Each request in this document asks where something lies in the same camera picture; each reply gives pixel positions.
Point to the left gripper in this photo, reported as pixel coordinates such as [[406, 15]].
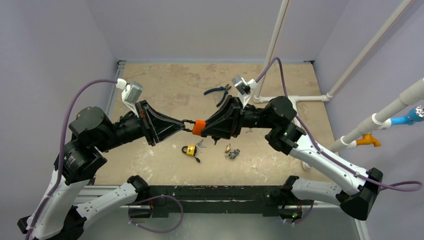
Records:
[[162, 125]]

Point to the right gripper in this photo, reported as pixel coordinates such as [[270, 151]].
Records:
[[235, 116]]

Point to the orange black padlock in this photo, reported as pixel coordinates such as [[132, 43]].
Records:
[[198, 126]]

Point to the yellow black padlock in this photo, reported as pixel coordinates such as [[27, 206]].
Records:
[[193, 150]]

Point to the long shackle brass padlock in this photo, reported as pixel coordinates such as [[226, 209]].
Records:
[[228, 148]]

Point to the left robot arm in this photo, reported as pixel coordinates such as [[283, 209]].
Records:
[[58, 217]]

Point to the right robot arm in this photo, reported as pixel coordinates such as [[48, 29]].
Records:
[[357, 188]]

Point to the orange tap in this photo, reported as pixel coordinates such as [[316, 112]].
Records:
[[368, 139]]

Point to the blue tap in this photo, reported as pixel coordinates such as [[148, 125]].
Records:
[[415, 115]]

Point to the grey insulated pipe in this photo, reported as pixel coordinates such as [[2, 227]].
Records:
[[408, 97]]

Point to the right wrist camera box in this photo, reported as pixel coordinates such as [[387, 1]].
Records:
[[245, 89]]

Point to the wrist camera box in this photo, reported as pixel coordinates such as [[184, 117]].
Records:
[[245, 89], [131, 92]]

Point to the white pvc pipe frame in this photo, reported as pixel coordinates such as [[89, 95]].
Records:
[[362, 29]]

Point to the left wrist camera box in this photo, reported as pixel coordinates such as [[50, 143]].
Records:
[[131, 92]]

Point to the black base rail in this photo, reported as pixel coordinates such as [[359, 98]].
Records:
[[266, 200]]

